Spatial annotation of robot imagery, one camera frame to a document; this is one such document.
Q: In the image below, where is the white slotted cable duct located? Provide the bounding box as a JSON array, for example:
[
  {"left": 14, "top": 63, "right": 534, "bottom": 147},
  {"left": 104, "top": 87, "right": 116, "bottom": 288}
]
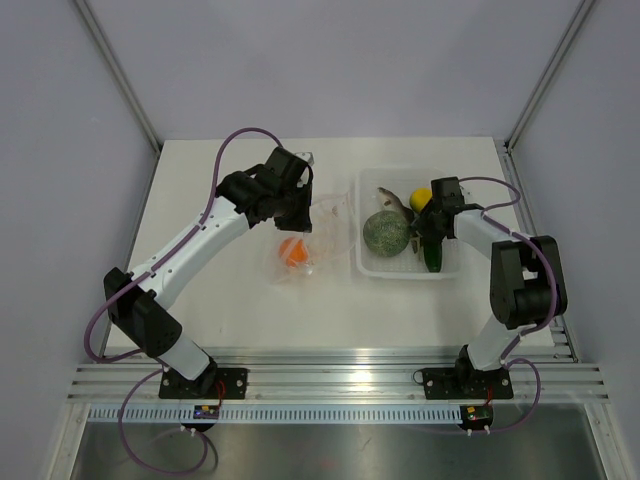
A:
[{"left": 88, "top": 404, "right": 462, "bottom": 425}]

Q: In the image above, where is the aluminium frame post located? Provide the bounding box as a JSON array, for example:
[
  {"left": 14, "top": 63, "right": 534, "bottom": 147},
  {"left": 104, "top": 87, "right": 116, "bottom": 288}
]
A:
[
  {"left": 504, "top": 0, "right": 599, "bottom": 154},
  {"left": 70, "top": 0, "right": 163, "bottom": 158}
]

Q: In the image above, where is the green cucumber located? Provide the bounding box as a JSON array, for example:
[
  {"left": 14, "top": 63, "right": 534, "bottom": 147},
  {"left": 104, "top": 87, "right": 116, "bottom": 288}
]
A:
[{"left": 422, "top": 242, "right": 443, "bottom": 273}]

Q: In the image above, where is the left small circuit board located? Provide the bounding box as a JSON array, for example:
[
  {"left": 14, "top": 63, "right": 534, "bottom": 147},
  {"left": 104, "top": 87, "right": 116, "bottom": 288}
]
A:
[{"left": 193, "top": 405, "right": 219, "bottom": 419}]

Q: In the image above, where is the small circuit board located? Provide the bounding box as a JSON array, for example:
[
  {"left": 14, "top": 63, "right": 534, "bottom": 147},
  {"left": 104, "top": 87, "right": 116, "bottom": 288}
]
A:
[
  {"left": 193, "top": 405, "right": 219, "bottom": 419},
  {"left": 461, "top": 404, "right": 494, "bottom": 429}
]

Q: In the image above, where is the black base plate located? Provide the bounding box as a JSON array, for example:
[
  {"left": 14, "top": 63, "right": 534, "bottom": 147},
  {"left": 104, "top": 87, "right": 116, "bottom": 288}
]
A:
[
  {"left": 414, "top": 367, "right": 514, "bottom": 400},
  {"left": 159, "top": 367, "right": 249, "bottom": 400}
]

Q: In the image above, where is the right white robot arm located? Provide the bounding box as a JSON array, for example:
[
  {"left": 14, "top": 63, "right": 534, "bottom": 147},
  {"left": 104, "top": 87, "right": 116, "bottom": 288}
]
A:
[{"left": 411, "top": 177, "right": 568, "bottom": 400}]

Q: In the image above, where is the clear zip top bag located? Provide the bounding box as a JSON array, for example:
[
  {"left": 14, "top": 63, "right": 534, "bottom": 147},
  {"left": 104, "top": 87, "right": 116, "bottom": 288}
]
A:
[{"left": 263, "top": 192, "right": 357, "bottom": 284}]

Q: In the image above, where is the orange fruit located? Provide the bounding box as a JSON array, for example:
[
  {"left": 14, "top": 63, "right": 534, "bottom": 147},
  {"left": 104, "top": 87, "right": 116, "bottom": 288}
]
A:
[{"left": 278, "top": 237, "right": 309, "bottom": 268}]

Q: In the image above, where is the right aluminium frame post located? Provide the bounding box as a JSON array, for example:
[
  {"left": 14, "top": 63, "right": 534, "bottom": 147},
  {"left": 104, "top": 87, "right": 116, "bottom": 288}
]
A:
[{"left": 504, "top": 0, "right": 599, "bottom": 154}]

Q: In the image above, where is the grey toy fish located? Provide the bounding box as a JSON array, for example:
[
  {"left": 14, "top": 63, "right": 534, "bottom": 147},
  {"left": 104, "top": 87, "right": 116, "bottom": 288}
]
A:
[{"left": 377, "top": 187, "right": 414, "bottom": 224}]

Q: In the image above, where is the yellow lemon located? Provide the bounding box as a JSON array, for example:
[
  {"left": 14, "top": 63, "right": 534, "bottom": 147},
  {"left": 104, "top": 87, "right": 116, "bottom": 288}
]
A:
[{"left": 409, "top": 188, "right": 433, "bottom": 213}]

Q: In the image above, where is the left aluminium frame post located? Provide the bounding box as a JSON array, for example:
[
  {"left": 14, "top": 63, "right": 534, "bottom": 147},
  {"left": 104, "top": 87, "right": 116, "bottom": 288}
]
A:
[{"left": 70, "top": 0, "right": 163, "bottom": 158}]

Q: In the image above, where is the right small circuit board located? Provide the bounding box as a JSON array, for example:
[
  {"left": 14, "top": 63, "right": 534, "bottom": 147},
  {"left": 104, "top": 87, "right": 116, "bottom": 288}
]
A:
[{"left": 461, "top": 404, "right": 494, "bottom": 429}]

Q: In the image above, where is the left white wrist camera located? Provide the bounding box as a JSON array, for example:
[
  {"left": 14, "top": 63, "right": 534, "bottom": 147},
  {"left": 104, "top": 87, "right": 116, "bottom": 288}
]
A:
[{"left": 295, "top": 152, "right": 315, "bottom": 166}]

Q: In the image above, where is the green netted melon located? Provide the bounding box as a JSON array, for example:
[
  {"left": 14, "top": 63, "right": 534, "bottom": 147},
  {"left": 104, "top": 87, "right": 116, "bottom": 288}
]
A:
[{"left": 362, "top": 210, "right": 410, "bottom": 258}]

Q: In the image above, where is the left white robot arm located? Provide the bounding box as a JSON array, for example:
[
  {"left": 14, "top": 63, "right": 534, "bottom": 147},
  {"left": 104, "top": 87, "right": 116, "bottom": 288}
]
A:
[{"left": 104, "top": 147, "right": 313, "bottom": 399}]

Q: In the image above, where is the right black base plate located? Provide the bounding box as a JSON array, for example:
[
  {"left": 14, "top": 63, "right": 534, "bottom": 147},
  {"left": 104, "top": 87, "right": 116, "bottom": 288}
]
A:
[{"left": 414, "top": 367, "right": 514, "bottom": 400}]

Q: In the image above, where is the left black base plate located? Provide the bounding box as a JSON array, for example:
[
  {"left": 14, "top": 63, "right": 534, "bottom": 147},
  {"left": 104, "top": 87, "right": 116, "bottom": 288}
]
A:
[{"left": 159, "top": 367, "right": 249, "bottom": 400}]

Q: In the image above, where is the aluminium rail front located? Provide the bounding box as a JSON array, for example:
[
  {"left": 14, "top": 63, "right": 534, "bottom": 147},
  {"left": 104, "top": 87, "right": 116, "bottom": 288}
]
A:
[{"left": 67, "top": 347, "right": 610, "bottom": 404}]

